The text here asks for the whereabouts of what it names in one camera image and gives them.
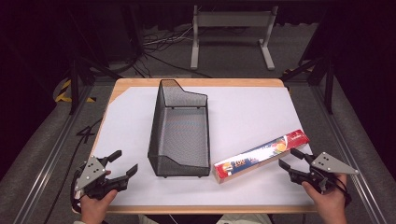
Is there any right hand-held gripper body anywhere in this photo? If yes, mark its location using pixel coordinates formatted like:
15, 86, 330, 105
289, 151, 360, 195

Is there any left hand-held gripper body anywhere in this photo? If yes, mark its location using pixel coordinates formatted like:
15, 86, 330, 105
72, 155, 129, 201

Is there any long red cling film box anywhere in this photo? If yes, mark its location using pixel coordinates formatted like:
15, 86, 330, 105
213, 129, 311, 185

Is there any black wire mesh basket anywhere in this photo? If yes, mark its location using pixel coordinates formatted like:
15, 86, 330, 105
147, 78, 212, 179

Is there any person's left hand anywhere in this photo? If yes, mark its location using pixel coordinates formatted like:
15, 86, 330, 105
79, 188, 119, 223

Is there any person's right hand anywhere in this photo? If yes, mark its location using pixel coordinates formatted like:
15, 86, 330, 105
301, 174, 349, 224

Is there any person's left sleeve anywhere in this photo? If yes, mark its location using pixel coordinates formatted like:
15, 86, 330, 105
72, 218, 106, 224

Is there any white paper sheet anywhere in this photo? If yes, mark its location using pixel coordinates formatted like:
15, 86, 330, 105
92, 86, 316, 207

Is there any black metal stand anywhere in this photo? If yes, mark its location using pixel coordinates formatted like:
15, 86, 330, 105
281, 55, 336, 115
66, 55, 123, 116

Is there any yellow tape roll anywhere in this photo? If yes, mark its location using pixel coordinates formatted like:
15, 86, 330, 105
54, 78, 96, 104

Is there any white metal stand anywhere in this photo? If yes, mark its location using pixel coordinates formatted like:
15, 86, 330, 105
190, 5, 279, 72

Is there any aluminium floor rail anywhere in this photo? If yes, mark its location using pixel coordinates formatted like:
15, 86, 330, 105
11, 83, 95, 224
310, 83, 388, 224

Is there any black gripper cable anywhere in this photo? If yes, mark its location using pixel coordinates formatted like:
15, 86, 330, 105
329, 175, 353, 207
42, 117, 105, 224

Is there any bundle of floor cables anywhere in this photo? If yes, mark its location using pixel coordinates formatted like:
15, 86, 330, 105
124, 23, 213, 79

